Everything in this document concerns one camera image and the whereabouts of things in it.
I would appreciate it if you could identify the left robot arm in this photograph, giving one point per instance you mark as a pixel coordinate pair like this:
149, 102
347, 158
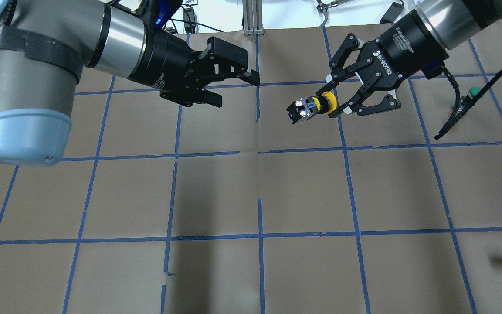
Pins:
45, 45

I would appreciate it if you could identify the aluminium frame post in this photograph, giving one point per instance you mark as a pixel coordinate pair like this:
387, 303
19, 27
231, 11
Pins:
253, 18

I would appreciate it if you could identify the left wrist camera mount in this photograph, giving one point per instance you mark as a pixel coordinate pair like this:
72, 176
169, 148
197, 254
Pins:
156, 13

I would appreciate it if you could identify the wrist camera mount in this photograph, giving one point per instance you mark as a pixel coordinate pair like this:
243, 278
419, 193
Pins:
156, 13
434, 69

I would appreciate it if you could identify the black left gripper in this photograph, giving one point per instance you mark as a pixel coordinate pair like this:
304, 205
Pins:
162, 58

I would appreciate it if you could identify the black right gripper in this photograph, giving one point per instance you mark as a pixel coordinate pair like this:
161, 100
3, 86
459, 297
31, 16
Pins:
410, 44

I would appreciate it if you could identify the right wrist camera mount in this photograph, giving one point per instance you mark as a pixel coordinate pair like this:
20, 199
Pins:
434, 69

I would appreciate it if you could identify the green push button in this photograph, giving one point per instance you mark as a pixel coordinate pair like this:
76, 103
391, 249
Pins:
469, 100

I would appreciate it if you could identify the yellow push button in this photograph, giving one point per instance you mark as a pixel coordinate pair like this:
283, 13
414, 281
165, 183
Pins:
304, 109

